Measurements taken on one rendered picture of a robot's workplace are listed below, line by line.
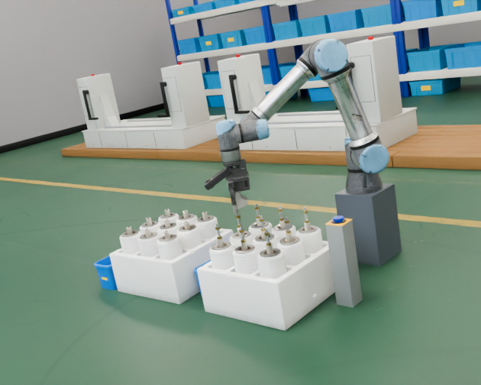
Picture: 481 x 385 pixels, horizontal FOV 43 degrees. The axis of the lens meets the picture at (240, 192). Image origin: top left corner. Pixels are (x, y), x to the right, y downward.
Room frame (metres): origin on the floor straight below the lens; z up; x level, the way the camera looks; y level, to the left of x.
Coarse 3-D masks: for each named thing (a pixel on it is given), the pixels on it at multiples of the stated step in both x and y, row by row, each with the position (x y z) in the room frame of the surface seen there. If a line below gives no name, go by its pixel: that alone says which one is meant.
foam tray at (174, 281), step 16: (208, 240) 2.50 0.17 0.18; (224, 240) 2.54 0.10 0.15; (112, 256) 2.54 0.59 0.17; (128, 256) 2.47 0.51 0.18; (192, 256) 2.39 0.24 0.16; (208, 256) 2.45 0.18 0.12; (128, 272) 2.48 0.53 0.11; (144, 272) 2.41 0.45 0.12; (160, 272) 2.34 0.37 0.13; (176, 272) 2.31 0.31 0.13; (192, 272) 2.37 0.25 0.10; (128, 288) 2.50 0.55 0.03; (144, 288) 2.43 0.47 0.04; (160, 288) 2.36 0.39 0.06; (176, 288) 2.30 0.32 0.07; (192, 288) 2.36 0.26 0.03
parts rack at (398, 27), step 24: (168, 0) 9.30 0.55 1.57; (264, 0) 7.99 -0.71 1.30; (288, 0) 7.72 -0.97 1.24; (264, 24) 8.03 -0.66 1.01; (408, 24) 6.62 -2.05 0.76; (432, 24) 6.43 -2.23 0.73; (240, 48) 8.37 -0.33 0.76; (264, 48) 8.07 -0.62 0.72; (408, 72) 6.75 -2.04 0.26; (432, 72) 6.47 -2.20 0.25; (456, 72) 6.28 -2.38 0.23; (480, 72) 6.10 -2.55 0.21; (408, 96) 6.66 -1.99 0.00
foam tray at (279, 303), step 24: (312, 264) 2.08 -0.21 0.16; (216, 288) 2.13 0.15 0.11; (240, 288) 2.04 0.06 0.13; (264, 288) 1.97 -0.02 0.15; (288, 288) 1.96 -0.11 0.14; (312, 288) 2.06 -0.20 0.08; (216, 312) 2.15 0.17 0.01; (240, 312) 2.06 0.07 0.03; (264, 312) 1.98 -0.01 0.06; (288, 312) 1.95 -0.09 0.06
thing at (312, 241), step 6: (318, 228) 2.20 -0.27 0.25; (300, 234) 2.18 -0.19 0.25; (306, 234) 2.17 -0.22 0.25; (312, 234) 2.16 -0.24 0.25; (318, 234) 2.17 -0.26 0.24; (306, 240) 2.16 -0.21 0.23; (312, 240) 2.16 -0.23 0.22; (318, 240) 2.17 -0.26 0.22; (306, 246) 2.16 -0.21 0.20; (312, 246) 2.16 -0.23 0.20; (318, 246) 2.17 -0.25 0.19; (306, 252) 2.16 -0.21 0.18; (312, 252) 2.16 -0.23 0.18
